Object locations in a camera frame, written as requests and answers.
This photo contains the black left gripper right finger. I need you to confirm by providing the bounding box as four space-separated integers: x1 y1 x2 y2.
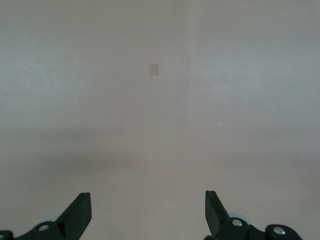
204 190 303 240

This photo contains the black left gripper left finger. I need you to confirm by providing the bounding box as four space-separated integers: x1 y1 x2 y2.
0 192 92 240

